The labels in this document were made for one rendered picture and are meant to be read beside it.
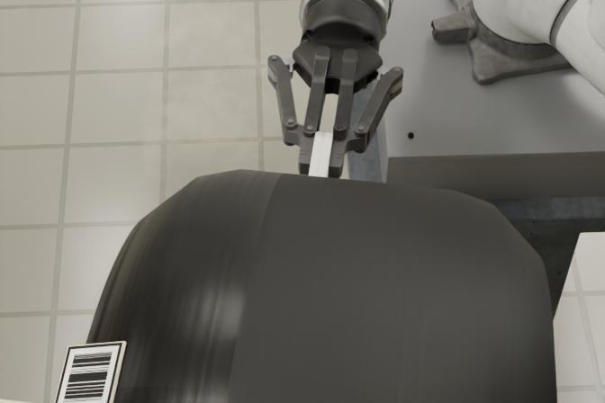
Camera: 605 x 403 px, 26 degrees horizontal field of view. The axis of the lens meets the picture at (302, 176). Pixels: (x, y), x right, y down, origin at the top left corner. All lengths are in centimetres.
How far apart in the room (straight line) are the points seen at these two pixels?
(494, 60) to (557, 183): 19
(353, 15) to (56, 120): 163
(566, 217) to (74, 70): 136
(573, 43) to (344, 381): 98
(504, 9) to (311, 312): 102
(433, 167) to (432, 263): 95
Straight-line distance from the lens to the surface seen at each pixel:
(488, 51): 184
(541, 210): 185
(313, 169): 111
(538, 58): 183
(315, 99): 118
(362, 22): 123
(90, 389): 79
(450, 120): 179
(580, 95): 184
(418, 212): 89
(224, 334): 78
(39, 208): 267
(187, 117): 277
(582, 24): 167
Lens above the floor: 215
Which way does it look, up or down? 54 degrees down
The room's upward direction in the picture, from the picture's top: straight up
